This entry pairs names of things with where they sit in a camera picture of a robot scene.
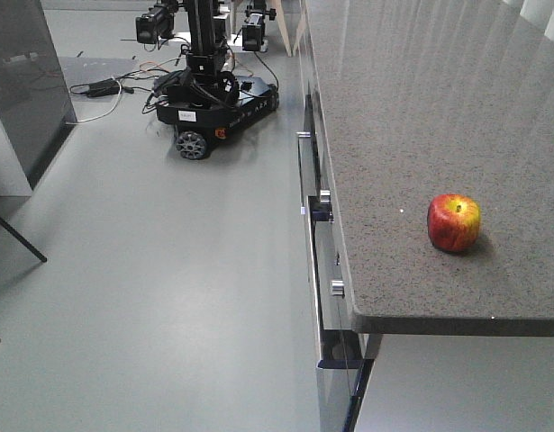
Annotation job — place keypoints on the chrome drawer handle bar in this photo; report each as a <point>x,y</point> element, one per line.
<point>326,339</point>

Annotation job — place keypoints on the wooden easel legs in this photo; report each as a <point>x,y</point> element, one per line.
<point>290,40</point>

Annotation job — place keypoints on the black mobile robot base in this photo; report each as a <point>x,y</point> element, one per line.
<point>205,101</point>

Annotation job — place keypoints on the red yellow apple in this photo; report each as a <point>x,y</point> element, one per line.
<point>453,222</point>

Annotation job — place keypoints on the black tripod leg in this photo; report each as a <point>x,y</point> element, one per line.
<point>22,240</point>

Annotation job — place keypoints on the black power adapter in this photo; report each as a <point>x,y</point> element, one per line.
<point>101,88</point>

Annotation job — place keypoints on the dark grey cabinet panel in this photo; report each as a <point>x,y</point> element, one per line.
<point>35,108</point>

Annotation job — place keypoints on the grey speckled kitchen counter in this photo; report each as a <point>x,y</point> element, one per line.
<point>413,99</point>

